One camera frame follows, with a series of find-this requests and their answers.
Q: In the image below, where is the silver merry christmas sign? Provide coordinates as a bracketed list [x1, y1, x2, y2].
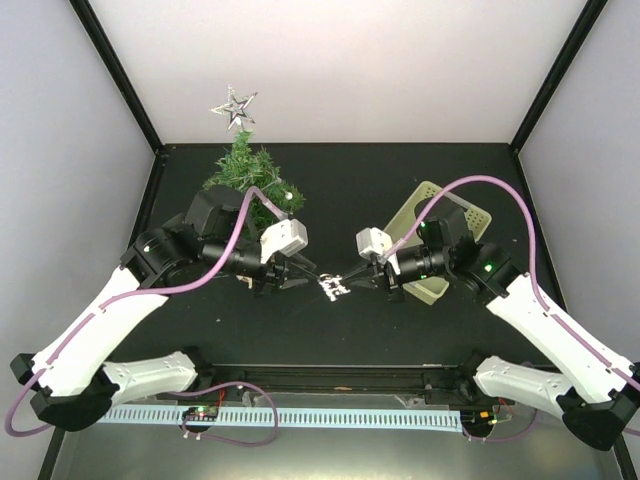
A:
[318, 274, 351, 302]

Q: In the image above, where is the green plastic basket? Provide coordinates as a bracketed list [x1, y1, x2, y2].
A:
[383, 181, 492, 306]

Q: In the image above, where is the string of white lights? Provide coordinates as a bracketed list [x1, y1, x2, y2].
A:
[239, 167, 296, 206]

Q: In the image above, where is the small green christmas tree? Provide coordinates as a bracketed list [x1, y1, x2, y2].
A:
[202, 131, 305, 215]

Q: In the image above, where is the silver star tree topper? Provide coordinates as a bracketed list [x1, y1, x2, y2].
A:
[209, 84, 258, 132]

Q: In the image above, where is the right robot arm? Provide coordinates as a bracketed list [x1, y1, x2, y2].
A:
[356, 202, 639, 451]

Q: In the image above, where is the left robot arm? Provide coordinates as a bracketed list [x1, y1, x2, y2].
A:
[10, 186, 308, 434]

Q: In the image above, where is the small circuit board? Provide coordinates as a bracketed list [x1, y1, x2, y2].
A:
[182, 406, 219, 422]

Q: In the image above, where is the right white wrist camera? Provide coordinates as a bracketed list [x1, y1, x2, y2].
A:
[356, 227, 393, 260]

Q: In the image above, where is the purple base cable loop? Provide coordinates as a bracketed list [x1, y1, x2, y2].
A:
[180, 382, 279, 446]

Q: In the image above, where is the black aluminium rail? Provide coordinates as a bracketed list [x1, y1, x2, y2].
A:
[187, 356, 490, 406]

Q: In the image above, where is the light blue slotted cable duct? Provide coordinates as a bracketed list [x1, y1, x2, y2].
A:
[99, 404, 462, 433]

